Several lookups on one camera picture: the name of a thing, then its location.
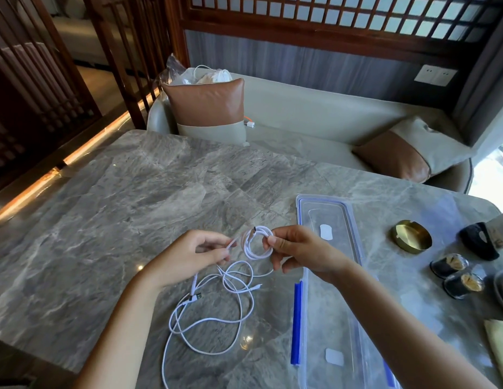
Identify person's right hand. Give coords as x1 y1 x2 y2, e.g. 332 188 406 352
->
262 225 353 285

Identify person's left hand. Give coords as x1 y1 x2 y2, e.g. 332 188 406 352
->
144 229 236 290

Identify white charging cable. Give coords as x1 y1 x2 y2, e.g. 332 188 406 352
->
162 225 275 389

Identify person's left forearm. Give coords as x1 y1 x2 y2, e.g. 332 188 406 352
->
72 269 171 389

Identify person's right forearm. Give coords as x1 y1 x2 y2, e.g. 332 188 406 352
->
333 261 497 389

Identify clear container lid blue clips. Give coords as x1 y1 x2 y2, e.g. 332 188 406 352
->
290 194 403 389

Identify beige sofa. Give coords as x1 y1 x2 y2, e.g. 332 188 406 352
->
146 68 474 194

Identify brown and beige cushion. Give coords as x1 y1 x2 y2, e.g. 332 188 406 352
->
352 116 476 184
162 78 250 147

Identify brass ashtray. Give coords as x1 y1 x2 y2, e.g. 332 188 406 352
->
390 220 433 254

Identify warm light strip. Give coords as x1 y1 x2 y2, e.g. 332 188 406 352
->
0 88 161 226

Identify clear plastic bag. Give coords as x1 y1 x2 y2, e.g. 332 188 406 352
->
160 53 234 86

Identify small black toothpick jar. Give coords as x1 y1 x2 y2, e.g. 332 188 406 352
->
443 272 485 300
430 253 469 279

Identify black holder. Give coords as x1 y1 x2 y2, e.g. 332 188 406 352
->
458 222 500 261

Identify wooden railing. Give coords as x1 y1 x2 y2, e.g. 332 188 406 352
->
81 0 174 131

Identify wooden lattice screen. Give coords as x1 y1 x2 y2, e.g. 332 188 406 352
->
176 0 503 70

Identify yellow folded napkin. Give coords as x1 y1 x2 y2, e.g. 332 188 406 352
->
484 319 503 389

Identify dark wooden slat partition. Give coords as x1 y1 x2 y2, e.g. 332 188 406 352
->
0 0 103 196

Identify grey curtain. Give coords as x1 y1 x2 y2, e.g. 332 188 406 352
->
451 8 503 147

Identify white wall outlet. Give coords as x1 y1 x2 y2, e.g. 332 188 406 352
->
414 65 459 87

